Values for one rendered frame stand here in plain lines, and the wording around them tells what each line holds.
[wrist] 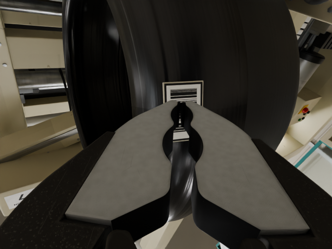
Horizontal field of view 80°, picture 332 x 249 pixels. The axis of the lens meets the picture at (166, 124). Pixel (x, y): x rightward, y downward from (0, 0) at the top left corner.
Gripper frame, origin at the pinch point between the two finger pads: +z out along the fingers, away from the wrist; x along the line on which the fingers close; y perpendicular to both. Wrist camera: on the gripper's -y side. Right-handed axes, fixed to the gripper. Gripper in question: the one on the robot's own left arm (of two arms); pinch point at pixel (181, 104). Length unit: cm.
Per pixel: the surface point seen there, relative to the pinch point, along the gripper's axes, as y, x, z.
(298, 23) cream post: -1, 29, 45
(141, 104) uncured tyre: 5.0, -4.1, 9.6
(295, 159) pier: 245, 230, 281
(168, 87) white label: 1.7, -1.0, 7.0
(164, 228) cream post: 99, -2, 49
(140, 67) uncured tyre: 1.2, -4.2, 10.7
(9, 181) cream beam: 49, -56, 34
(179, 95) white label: 2.5, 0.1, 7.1
